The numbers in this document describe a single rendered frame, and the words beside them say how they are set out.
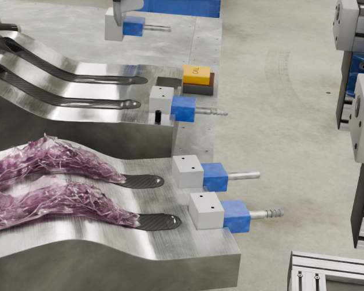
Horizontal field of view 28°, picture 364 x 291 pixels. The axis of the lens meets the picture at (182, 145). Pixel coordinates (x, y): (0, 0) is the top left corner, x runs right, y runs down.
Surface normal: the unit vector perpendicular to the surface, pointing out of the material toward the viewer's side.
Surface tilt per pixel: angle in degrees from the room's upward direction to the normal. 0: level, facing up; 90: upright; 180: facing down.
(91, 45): 0
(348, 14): 90
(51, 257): 90
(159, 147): 90
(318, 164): 0
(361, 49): 90
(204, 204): 0
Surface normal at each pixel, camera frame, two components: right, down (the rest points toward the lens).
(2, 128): -0.07, 0.46
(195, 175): 0.22, 0.46
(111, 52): 0.07, -0.89
